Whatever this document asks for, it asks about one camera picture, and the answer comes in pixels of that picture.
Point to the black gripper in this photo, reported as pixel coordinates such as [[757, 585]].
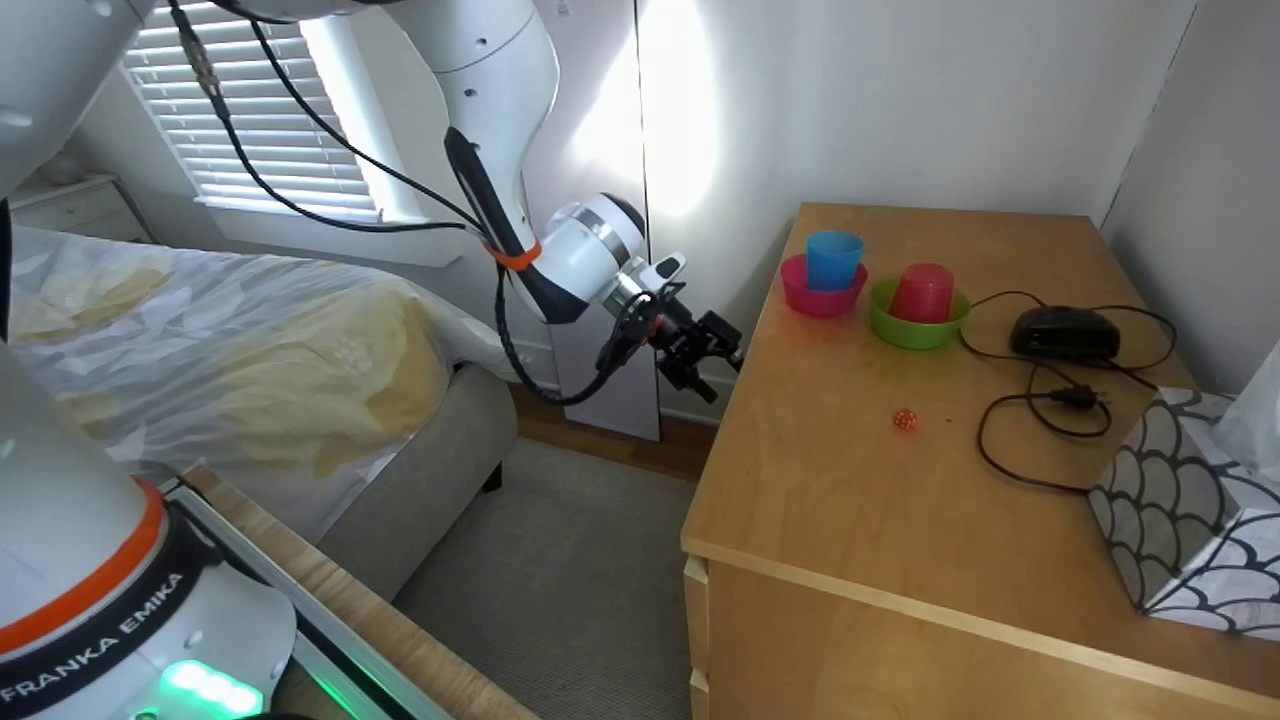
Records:
[[679, 324]]

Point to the wooden drawer with clothes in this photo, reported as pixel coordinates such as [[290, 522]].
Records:
[[694, 613]]

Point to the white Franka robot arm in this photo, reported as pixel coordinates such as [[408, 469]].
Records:
[[492, 67]]

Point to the pink plastic bowl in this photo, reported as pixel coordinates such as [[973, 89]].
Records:
[[817, 307]]

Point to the blue plastic cup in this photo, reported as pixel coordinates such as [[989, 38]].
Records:
[[835, 258]]

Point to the green plastic bowl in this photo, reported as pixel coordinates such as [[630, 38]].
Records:
[[913, 338]]

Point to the small red object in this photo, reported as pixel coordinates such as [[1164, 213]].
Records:
[[906, 421]]

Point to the red plastic cup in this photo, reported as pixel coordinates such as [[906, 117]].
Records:
[[923, 288]]

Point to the light wooden dresser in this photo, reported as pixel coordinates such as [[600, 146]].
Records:
[[906, 506]]

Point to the black electronic device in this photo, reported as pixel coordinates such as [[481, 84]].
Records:
[[1066, 334]]

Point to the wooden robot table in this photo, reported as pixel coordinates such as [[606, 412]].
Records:
[[403, 642]]

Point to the scale patterned tissue box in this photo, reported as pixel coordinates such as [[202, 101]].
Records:
[[1172, 534]]

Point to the white window blinds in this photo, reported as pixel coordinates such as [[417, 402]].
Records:
[[267, 123]]

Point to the white nightstand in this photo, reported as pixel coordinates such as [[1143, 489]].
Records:
[[83, 213]]

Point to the grey bed frame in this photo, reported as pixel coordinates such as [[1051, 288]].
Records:
[[427, 483]]

